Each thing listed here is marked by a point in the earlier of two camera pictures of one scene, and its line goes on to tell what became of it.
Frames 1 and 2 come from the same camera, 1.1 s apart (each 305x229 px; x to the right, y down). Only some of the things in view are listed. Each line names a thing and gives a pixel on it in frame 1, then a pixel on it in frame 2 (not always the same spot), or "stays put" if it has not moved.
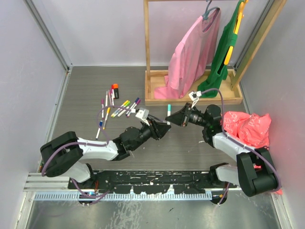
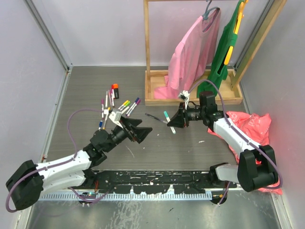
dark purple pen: (156, 118) stays put
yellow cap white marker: (125, 103) stays put
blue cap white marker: (137, 98) stays put
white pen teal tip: (168, 113) to (168, 119)
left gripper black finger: (161, 128) to (139, 133)
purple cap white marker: (137, 103) stays put
